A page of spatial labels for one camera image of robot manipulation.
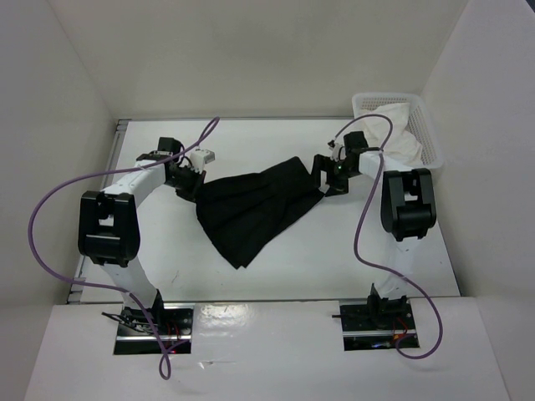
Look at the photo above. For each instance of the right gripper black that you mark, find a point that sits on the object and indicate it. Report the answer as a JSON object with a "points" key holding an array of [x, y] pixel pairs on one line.
{"points": [[323, 163]]}

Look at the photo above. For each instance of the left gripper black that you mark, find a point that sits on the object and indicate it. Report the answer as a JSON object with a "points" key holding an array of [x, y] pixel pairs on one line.
{"points": [[198, 181]]}

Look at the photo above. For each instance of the black pleated skirt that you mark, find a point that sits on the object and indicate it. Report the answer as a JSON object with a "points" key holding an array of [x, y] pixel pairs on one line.
{"points": [[241, 214]]}

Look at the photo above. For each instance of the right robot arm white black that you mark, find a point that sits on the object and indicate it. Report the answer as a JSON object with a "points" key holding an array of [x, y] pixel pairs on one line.
{"points": [[407, 212]]}

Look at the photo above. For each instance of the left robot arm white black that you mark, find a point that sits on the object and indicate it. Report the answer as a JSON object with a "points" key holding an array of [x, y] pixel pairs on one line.
{"points": [[109, 233]]}

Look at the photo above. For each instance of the white cloth in basket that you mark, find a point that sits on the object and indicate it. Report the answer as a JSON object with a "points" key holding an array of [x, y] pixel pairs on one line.
{"points": [[402, 144]]}

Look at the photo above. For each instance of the white plastic basket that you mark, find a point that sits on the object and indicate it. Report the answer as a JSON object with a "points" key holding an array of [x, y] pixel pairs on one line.
{"points": [[420, 123]]}

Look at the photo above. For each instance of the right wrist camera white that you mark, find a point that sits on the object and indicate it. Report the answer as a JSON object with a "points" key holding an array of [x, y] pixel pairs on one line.
{"points": [[337, 151]]}

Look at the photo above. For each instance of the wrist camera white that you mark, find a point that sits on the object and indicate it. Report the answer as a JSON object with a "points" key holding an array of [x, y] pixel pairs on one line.
{"points": [[199, 158], [337, 151]]}

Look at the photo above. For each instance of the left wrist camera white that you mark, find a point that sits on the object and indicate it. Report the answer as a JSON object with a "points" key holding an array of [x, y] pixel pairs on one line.
{"points": [[199, 158]]}

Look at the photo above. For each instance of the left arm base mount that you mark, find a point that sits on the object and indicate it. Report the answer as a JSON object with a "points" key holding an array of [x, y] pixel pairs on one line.
{"points": [[135, 337]]}

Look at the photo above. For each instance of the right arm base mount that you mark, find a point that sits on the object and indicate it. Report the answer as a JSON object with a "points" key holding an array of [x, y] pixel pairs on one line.
{"points": [[366, 330]]}

